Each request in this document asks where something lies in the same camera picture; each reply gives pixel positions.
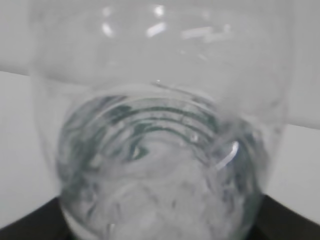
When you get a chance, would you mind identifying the clear water bottle green label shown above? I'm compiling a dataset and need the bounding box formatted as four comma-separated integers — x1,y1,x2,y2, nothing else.
28,0,294,240

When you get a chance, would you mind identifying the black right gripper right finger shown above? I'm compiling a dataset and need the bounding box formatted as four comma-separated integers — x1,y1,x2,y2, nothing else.
252,195,320,240

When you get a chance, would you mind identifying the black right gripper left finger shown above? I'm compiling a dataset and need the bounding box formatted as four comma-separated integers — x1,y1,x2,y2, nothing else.
0,198,75,240

